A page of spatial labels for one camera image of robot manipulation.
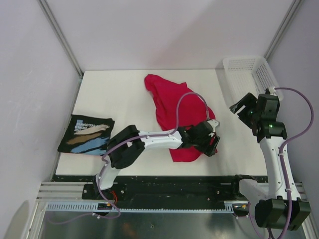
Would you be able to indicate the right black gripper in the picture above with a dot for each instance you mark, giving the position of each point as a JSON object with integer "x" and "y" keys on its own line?
{"x": 248, "y": 99}

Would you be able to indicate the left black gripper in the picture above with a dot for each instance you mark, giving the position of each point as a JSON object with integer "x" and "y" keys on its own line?
{"x": 209, "y": 149}

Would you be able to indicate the red t-shirt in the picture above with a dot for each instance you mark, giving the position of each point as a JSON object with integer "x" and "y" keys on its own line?
{"x": 172, "y": 107}

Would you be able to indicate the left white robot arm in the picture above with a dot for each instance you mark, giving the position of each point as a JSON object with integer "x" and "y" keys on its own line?
{"x": 125, "y": 147}

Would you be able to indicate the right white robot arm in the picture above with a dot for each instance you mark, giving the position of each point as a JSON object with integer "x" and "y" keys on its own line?
{"x": 280, "y": 206}

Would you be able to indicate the white plastic basket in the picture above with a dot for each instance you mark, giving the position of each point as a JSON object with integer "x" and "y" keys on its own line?
{"x": 246, "y": 74}

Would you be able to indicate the folded black printed t-shirt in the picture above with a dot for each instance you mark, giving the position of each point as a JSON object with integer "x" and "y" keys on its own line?
{"x": 86, "y": 135}

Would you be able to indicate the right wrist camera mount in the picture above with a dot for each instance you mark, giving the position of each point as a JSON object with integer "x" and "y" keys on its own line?
{"x": 271, "y": 91}

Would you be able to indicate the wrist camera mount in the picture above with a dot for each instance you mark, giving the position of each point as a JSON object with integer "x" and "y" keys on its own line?
{"x": 271, "y": 91}
{"x": 214, "y": 124}

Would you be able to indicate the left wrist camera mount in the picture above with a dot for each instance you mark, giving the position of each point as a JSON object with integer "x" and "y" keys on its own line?
{"x": 214, "y": 124}

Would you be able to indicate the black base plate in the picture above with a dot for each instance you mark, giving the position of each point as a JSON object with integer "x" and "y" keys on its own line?
{"x": 222, "y": 188}

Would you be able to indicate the right aluminium corner post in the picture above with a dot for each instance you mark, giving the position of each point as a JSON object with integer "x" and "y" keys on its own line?
{"x": 283, "y": 27}

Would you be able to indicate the aluminium corner post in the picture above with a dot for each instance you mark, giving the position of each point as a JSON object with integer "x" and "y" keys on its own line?
{"x": 48, "y": 13}
{"x": 283, "y": 27}

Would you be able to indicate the slotted cable duct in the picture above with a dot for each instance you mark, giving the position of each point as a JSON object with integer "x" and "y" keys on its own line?
{"x": 95, "y": 207}

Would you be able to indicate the left aluminium corner post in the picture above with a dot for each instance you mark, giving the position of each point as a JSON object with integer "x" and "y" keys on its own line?
{"x": 48, "y": 13}

